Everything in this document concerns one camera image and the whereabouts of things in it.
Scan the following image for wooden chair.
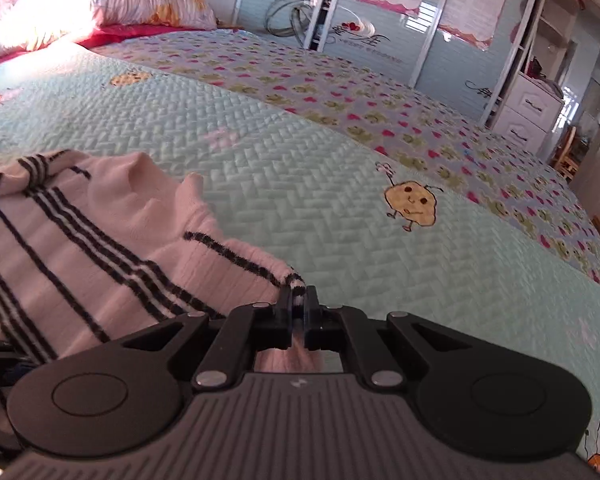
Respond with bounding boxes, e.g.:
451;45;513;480
551;126;587;184

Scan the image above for white drawer cabinet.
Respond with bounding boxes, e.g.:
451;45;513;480
489;72;567;154

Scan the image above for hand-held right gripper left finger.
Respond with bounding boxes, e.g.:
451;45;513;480
121;285;295;392

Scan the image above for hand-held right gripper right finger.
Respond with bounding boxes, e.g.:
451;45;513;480
302;285;474;392

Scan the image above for floral pillows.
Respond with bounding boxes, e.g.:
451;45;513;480
0;0;219;64

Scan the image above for pale blue sliding wardrobe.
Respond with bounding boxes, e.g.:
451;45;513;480
180;0;547;122

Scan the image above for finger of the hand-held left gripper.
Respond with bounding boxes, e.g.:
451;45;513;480
0;337;34;391

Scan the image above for red bed sheet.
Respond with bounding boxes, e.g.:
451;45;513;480
0;21;182;74

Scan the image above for grey plastic hoops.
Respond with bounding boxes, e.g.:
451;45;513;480
264;0;327;39

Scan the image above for striped white knit sweater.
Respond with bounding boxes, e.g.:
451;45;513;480
0;149;326;411

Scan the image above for green quilted bee bedspread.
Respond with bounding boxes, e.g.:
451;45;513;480
0;27;600;480

